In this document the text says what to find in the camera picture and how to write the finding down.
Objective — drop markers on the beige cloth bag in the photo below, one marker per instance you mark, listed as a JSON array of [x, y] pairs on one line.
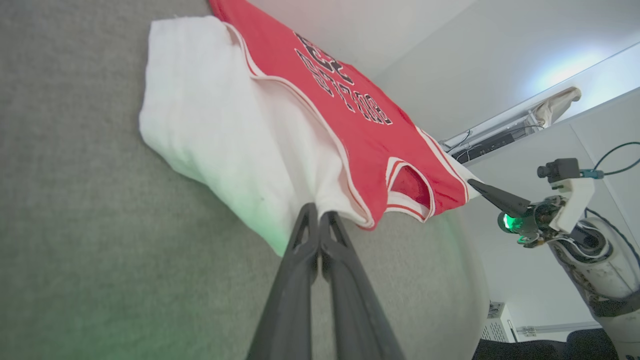
[[555, 106]]

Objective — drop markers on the white vented appliance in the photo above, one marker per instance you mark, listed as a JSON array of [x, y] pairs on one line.
[[497, 325]]

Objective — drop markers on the black electronics box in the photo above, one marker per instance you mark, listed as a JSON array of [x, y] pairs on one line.
[[492, 146]]

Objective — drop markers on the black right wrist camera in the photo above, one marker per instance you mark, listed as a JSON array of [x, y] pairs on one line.
[[561, 169]]

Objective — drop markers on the black low furniture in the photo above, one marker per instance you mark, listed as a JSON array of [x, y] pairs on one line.
[[540, 350]]

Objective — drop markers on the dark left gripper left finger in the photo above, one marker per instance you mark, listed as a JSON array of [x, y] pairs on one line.
[[287, 300]]

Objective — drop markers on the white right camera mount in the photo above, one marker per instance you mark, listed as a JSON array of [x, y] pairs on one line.
[[575, 200]]

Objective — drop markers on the red and white basketball jersey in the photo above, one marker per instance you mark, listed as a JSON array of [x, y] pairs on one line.
[[240, 130]]

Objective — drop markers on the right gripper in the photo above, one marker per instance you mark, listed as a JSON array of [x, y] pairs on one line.
[[535, 220]]

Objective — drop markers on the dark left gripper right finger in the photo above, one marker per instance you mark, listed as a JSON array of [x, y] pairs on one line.
[[355, 310]]

